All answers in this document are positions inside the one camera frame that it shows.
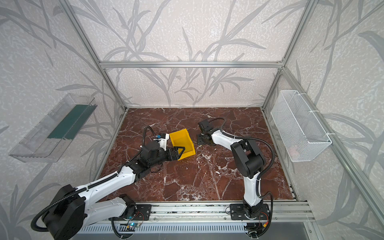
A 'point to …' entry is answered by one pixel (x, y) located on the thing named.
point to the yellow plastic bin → (182, 138)
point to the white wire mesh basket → (301, 134)
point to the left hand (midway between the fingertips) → (181, 145)
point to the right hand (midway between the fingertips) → (202, 135)
